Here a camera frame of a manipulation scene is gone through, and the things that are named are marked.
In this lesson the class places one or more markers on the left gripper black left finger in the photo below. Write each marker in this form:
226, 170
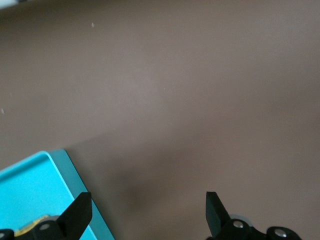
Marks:
72, 220

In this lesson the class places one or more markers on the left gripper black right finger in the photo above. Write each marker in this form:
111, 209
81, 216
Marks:
217, 217

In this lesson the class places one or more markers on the yellow beetle toy car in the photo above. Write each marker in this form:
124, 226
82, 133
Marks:
25, 228

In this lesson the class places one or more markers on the teal plastic bin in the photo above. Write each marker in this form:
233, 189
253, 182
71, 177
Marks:
30, 180

